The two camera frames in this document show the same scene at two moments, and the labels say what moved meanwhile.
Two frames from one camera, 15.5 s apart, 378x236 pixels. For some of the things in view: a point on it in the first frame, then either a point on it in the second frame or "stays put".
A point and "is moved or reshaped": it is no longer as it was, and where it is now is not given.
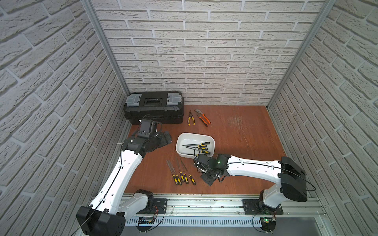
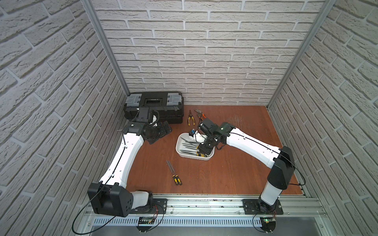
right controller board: x=268 y=224 stays put
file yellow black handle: x=202 y=143 is moved or reshaped
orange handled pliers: x=203 y=116 stays put
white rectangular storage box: x=186 y=142 stays put
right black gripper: x=208 y=182 → x=202 y=149
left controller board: x=145 y=223 stays put
